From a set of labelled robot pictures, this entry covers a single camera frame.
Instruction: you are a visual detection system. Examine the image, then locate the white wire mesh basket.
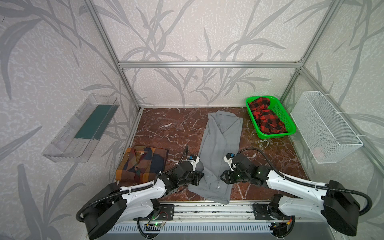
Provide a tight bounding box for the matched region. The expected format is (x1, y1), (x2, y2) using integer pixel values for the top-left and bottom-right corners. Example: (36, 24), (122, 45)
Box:
(291, 91), (364, 164)

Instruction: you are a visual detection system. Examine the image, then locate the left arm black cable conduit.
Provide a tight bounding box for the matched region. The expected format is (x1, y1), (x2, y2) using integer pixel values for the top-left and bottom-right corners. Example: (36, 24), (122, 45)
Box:
(75, 145), (190, 223)

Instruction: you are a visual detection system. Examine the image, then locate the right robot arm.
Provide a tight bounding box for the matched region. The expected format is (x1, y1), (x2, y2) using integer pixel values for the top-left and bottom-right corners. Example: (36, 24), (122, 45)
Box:
(220, 153), (360, 237)

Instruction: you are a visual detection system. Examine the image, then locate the green plastic basket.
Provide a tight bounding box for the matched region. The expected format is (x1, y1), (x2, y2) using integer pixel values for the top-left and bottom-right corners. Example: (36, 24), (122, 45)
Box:
(245, 96), (297, 139)

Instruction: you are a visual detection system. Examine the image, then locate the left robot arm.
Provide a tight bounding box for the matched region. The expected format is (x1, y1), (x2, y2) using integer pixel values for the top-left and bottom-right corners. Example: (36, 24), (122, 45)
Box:
(76, 161), (204, 240)

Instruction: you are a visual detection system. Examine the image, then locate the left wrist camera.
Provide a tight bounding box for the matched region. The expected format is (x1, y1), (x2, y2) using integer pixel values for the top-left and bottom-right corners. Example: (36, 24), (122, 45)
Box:
(187, 155), (200, 171)

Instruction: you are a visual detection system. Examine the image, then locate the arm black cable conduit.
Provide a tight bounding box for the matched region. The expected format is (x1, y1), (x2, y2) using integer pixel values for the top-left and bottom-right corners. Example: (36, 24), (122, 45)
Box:
(75, 145), (190, 223)
(235, 147), (373, 217)

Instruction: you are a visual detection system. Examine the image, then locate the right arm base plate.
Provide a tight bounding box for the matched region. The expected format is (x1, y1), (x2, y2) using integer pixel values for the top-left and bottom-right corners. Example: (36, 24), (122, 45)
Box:
(252, 202), (291, 222)

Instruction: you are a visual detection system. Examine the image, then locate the red black plaid shirt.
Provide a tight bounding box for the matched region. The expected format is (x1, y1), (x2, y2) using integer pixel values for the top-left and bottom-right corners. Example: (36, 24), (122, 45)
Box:
(249, 97), (287, 135)

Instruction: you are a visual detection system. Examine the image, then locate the clear acrylic wall shelf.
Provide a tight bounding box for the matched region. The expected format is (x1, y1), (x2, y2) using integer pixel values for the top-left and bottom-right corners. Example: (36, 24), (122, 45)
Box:
(42, 94), (120, 163)

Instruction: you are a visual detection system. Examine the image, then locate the aluminium front rail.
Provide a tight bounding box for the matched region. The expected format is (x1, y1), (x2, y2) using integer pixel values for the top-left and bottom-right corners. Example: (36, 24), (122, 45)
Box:
(86, 201), (340, 224)

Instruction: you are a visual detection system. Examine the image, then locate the grey long sleeve shirt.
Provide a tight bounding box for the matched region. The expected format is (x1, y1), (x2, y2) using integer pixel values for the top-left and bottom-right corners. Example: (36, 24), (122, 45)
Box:
(188, 111), (243, 205)

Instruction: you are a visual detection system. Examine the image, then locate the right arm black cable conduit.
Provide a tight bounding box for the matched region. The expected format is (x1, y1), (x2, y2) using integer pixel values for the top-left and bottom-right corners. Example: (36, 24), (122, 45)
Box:
(235, 147), (373, 217)

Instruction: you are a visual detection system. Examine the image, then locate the aluminium cage frame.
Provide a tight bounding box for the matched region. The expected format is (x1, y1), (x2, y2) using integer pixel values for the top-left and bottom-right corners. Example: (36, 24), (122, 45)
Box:
(83, 0), (384, 175)

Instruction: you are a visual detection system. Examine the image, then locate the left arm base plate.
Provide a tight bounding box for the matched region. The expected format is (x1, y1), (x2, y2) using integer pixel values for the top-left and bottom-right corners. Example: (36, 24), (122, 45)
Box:
(148, 204), (175, 221)

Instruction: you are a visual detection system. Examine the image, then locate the folded multicolour plaid shirt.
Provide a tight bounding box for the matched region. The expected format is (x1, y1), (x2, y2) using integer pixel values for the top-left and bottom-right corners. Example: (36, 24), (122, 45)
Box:
(115, 146), (169, 186)

